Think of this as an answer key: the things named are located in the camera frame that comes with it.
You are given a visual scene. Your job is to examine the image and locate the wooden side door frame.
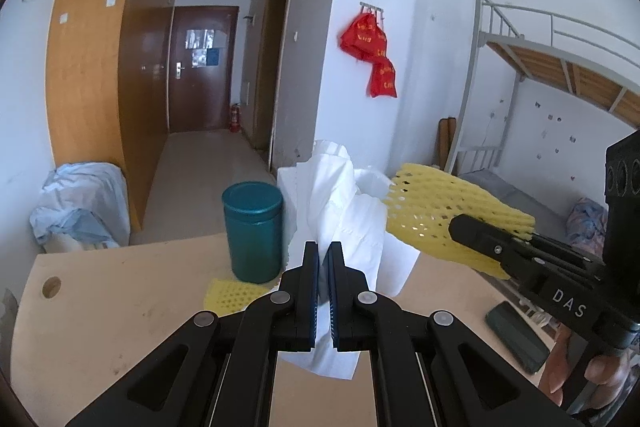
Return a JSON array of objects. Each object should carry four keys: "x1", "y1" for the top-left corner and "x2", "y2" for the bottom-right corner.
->
[{"x1": 252, "y1": 0, "x2": 296, "y2": 173}]

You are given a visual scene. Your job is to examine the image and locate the person's right hand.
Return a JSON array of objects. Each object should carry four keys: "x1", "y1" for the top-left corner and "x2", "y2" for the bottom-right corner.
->
[{"x1": 539, "y1": 322, "x2": 632, "y2": 413}]

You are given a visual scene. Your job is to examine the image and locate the dark green smartphone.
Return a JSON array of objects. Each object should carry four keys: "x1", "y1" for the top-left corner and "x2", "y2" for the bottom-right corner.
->
[{"x1": 486, "y1": 301, "x2": 550, "y2": 374}]

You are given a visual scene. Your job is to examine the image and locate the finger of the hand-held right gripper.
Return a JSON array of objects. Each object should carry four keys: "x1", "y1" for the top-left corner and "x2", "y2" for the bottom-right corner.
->
[{"x1": 448, "y1": 214, "x2": 606, "y2": 294}]

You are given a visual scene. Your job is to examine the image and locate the grey mattress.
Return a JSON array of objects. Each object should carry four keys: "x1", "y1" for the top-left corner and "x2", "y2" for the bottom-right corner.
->
[{"x1": 457, "y1": 169, "x2": 607, "y2": 258}]

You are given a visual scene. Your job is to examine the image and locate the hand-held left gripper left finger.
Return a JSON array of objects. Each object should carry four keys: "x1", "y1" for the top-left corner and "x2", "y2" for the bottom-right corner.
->
[{"x1": 65, "y1": 241, "x2": 321, "y2": 427}]

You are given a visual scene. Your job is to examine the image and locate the white tissue sheet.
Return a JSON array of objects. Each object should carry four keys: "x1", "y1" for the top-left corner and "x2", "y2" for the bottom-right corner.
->
[{"x1": 280, "y1": 139, "x2": 390, "y2": 381}]

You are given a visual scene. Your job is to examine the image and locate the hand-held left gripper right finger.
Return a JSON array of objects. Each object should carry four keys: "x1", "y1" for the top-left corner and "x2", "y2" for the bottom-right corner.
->
[{"x1": 327, "y1": 241, "x2": 586, "y2": 427}]

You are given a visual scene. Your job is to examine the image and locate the pink patterned cloth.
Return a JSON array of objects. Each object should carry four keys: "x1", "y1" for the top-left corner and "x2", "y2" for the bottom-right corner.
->
[{"x1": 566, "y1": 198, "x2": 609, "y2": 253}]

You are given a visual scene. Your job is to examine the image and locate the teal tin canister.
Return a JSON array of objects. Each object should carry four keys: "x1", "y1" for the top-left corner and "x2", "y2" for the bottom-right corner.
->
[{"x1": 221, "y1": 181, "x2": 285, "y2": 285}]

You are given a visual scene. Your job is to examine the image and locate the wooden board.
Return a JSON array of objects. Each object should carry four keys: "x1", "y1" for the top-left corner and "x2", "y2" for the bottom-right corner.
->
[{"x1": 438, "y1": 118, "x2": 459, "y2": 173}]

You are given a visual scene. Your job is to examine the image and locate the grey metal bunk bed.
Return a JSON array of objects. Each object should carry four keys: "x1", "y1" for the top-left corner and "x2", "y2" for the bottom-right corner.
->
[{"x1": 442, "y1": 0, "x2": 640, "y2": 258}]

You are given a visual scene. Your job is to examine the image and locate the white foam box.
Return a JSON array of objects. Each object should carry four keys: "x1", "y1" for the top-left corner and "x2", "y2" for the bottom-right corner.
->
[{"x1": 276, "y1": 164, "x2": 422, "y2": 299}]

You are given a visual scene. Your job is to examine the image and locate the wooden wardrobe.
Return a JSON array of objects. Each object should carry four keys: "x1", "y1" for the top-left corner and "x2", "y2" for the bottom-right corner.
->
[{"x1": 46, "y1": 0, "x2": 181, "y2": 234}]

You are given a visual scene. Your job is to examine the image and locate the light blue cloth pile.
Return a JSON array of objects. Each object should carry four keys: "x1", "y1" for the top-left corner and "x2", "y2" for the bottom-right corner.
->
[{"x1": 29, "y1": 162, "x2": 132, "y2": 254}]

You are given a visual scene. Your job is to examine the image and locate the dark brown entrance door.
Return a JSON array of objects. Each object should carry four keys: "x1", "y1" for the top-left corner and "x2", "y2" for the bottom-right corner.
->
[{"x1": 167, "y1": 5, "x2": 240, "y2": 134}]

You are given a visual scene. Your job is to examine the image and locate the yellow foam net sleeve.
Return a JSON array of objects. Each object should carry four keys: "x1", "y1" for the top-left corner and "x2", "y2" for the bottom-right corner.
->
[
  {"x1": 204, "y1": 277, "x2": 277, "y2": 314},
  {"x1": 384, "y1": 163, "x2": 536, "y2": 281}
]

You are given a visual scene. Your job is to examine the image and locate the red plastic bag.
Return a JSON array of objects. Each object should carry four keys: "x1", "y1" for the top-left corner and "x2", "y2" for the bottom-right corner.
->
[
  {"x1": 369, "y1": 56, "x2": 399, "y2": 100},
  {"x1": 338, "y1": 12, "x2": 389, "y2": 63}
]

